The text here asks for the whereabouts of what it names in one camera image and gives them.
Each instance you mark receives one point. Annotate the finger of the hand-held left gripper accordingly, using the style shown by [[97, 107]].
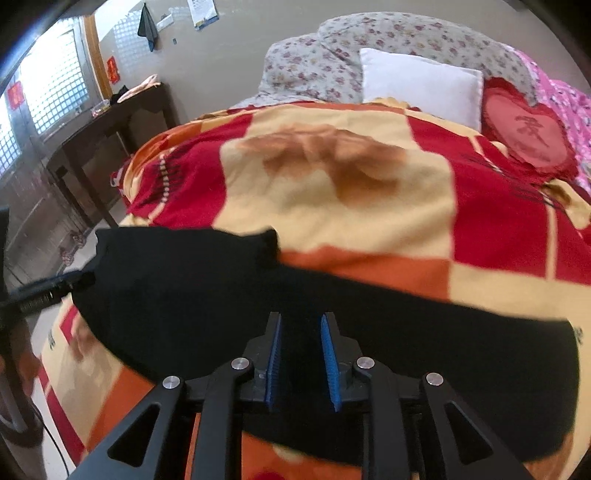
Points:
[[51, 290]]

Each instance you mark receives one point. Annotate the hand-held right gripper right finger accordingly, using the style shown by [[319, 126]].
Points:
[[331, 369]]

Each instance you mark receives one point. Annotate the black pants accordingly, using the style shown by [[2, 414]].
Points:
[[415, 360]]

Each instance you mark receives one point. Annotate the pink printed quilt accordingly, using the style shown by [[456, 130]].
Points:
[[570, 110]]

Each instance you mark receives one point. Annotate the white pillow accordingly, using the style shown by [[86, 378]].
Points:
[[418, 85]]

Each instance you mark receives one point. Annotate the red yellow printed blanket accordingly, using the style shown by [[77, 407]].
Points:
[[369, 203]]

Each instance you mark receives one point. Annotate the person's clothing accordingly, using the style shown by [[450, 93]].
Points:
[[16, 378]]

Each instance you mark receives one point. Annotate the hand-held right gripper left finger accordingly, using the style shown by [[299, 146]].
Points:
[[274, 369]]

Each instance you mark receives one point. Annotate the red heart-shaped pillow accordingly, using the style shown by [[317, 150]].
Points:
[[531, 131]]

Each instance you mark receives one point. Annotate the floral grey quilt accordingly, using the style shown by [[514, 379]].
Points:
[[323, 55]]

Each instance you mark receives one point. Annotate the lattice window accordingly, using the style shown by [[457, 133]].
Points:
[[46, 92]]

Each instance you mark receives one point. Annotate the dark hanging cloth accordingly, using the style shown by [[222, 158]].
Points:
[[147, 27]]

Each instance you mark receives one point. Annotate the pink cloth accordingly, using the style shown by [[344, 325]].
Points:
[[138, 88]]

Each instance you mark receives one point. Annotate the wall calendar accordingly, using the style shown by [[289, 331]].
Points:
[[202, 13]]

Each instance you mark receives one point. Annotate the dark wooden table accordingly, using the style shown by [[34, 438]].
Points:
[[99, 129]]

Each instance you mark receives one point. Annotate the glass ashtray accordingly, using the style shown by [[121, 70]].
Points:
[[99, 110]]

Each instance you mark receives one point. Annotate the red paper decoration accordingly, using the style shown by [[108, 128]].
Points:
[[112, 69], [15, 94]]

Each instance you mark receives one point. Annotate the small black item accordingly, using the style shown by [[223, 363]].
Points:
[[118, 96]]

